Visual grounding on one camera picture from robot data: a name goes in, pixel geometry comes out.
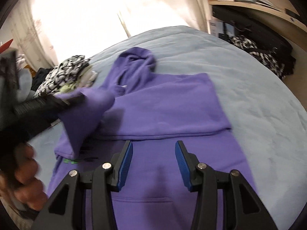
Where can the purple zip hoodie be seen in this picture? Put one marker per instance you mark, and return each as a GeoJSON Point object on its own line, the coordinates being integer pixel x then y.
{"type": "Point", "coordinates": [153, 111]}

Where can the wooden shelf desk unit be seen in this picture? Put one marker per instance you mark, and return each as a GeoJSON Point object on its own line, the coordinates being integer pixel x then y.
{"type": "Point", "coordinates": [282, 20]}

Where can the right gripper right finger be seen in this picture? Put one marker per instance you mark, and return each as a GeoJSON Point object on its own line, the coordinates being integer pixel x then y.
{"type": "Point", "coordinates": [242, 208]}

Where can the person's left hand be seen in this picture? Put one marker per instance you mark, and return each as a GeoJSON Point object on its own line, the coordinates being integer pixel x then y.
{"type": "Point", "coordinates": [31, 193]}

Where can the light green folded garment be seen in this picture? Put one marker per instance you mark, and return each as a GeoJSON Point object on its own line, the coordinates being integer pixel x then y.
{"type": "Point", "coordinates": [67, 88]}

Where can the black white patterned garment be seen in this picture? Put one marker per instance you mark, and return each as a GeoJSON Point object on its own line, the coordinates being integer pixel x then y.
{"type": "Point", "coordinates": [64, 73]}

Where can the white cardboard box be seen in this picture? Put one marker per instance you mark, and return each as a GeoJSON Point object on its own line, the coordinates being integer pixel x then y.
{"type": "Point", "coordinates": [218, 27]}

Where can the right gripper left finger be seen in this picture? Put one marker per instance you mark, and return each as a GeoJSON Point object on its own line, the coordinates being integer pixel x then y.
{"type": "Point", "coordinates": [66, 208]}

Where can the black white clothes on chair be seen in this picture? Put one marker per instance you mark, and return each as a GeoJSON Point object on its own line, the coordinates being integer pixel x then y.
{"type": "Point", "coordinates": [280, 64]}

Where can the white puffer jacket folded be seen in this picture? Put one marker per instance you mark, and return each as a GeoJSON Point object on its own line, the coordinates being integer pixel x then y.
{"type": "Point", "coordinates": [87, 79]}

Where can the floral sheer curtain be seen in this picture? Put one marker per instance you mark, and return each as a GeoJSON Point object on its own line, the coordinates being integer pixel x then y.
{"type": "Point", "coordinates": [50, 31]}

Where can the black clothes pile by window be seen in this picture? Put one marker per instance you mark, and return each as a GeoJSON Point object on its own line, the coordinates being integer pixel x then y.
{"type": "Point", "coordinates": [39, 77]}

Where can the red wall shelf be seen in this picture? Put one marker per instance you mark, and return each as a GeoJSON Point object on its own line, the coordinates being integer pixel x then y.
{"type": "Point", "coordinates": [5, 46]}

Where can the grey-blue bed blanket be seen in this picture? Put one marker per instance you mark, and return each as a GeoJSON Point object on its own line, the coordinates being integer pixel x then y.
{"type": "Point", "coordinates": [268, 121]}

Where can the purple floral folded blanket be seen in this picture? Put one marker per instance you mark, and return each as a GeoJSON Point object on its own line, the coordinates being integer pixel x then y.
{"type": "Point", "coordinates": [20, 61]}

